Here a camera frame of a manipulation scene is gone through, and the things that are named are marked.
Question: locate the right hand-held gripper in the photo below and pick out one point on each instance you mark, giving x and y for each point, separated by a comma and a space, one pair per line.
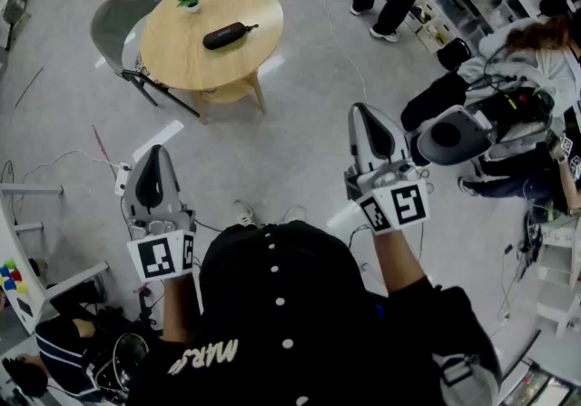
408, 204

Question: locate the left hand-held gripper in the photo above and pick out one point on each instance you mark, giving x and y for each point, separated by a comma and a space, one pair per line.
156, 254

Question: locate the black zippered case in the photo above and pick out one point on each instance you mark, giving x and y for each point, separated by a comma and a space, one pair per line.
227, 36

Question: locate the person's right forearm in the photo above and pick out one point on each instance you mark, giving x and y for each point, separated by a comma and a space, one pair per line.
401, 259

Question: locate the person's left forearm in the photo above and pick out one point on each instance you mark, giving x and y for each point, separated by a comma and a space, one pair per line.
179, 309

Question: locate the white power strip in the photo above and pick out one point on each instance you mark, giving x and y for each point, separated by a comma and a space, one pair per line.
121, 179

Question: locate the person's left white shoe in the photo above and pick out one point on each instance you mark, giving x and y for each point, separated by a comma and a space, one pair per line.
245, 213

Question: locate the person's white shoe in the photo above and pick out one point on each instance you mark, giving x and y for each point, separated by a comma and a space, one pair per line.
295, 213
245, 213

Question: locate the person's right white shoe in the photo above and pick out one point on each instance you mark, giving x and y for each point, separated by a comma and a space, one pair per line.
295, 213

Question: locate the black round bin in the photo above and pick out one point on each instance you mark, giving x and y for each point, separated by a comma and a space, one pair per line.
454, 53

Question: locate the white storage box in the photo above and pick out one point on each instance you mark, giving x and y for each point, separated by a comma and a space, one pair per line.
438, 34
420, 16

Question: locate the white desk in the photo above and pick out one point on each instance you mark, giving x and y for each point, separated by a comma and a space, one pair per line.
18, 259

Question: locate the round wooden table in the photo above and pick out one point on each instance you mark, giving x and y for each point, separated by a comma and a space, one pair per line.
181, 54

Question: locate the colourful puzzle cube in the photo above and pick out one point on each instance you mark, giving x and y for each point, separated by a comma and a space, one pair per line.
11, 277

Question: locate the grey shell chair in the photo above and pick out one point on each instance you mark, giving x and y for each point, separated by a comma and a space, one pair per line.
113, 27

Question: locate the person's black buttoned jacket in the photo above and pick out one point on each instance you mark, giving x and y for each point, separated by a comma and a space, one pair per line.
295, 327

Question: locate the small potted green plant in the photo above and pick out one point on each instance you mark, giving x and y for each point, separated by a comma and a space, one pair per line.
190, 0

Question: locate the glass window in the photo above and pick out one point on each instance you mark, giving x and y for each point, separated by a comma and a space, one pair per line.
544, 386

